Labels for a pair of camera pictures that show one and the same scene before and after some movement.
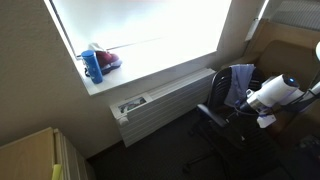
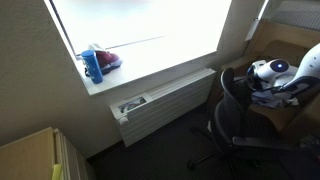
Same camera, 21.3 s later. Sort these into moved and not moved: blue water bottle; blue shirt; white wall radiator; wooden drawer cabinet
Moved: blue shirt
Not moved: white wall radiator; wooden drawer cabinet; blue water bottle
